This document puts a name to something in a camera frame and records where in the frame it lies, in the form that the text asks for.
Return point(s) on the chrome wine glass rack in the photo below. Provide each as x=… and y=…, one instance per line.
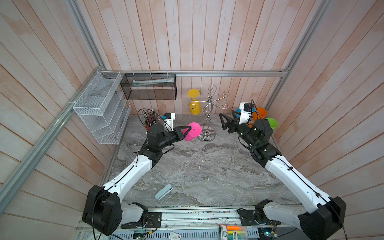
x=208, y=132

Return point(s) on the orange wine glass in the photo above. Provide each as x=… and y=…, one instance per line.
x=258, y=113

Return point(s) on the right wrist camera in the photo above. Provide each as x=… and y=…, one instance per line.
x=247, y=110

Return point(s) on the pink wine glass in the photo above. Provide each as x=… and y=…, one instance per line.
x=195, y=131

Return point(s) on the light blue case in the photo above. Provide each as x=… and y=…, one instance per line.
x=163, y=192

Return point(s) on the blue wine glass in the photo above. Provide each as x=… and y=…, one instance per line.
x=238, y=112

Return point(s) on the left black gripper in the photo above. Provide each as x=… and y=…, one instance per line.
x=179, y=133

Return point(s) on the bundle of pencils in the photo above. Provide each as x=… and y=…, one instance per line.
x=151, y=117

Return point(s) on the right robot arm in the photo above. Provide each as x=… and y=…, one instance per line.
x=319, y=215

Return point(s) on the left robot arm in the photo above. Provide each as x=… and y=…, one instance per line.
x=103, y=209

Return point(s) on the highlighter marker box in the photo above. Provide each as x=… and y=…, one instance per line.
x=232, y=232

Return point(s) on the green wine glass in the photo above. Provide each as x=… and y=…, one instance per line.
x=273, y=123

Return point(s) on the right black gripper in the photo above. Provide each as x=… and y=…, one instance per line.
x=235, y=124

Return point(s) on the black mesh wall basket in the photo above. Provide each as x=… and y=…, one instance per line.
x=138, y=87

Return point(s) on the yellow wine glass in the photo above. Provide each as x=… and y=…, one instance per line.
x=195, y=105

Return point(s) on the white mesh wall shelf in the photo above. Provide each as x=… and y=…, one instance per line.
x=103, y=109

